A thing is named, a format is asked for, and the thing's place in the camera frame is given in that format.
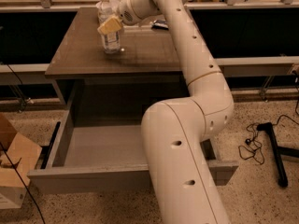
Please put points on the black drawer slide rail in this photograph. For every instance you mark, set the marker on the black drawer slide rail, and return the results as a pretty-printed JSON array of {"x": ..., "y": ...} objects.
[{"x": 47, "y": 150}]

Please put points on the black stand leg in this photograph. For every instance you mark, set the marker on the black stand leg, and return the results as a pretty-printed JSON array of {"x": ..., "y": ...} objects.
[{"x": 278, "y": 152}]

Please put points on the grey cabinet with top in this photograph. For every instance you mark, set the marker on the grey cabinet with top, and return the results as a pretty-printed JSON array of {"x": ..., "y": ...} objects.
[{"x": 146, "y": 56}]

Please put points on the long grey bench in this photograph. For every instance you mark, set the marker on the long grey bench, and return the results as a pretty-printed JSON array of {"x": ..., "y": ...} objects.
[{"x": 17, "y": 74}]

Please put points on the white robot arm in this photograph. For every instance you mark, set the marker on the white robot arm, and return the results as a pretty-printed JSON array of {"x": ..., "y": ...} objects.
[{"x": 173, "y": 130}]

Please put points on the open grey top drawer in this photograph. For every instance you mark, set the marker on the open grey top drawer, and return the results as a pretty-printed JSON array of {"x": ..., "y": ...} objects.
[{"x": 99, "y": 146}]

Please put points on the cardboard box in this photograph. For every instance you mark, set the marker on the cardboard box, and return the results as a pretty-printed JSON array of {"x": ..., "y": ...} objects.
[{"x": 19, "y": 155}]

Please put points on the clear plastic water bottle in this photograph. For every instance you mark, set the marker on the clear plastic water bottle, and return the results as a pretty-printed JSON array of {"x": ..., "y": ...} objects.
[{"x": 111, "y": 42}]

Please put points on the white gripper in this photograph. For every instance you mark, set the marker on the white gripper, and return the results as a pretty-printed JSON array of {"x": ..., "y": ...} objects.
[{"x": 127, "y": 12}]

